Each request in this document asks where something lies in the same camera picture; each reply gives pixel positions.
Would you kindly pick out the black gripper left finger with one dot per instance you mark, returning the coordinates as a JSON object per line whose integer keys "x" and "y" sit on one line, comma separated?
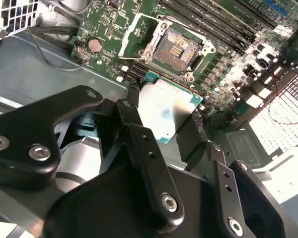
{"x": 20, "y": 124}

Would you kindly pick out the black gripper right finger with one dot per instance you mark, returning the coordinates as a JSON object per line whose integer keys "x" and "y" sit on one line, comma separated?
{"x": 224, "y": 203}

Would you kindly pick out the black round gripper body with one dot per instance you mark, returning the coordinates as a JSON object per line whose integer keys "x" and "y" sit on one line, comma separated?
{"x": 101, "y": 210}

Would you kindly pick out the silver topped CPU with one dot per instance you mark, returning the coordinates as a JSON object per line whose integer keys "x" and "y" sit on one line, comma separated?
{"x": 159, "y": 109}

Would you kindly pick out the metal socket cover frame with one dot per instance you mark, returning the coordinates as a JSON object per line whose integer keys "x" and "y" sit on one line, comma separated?
{"x": 130, "y": 34}

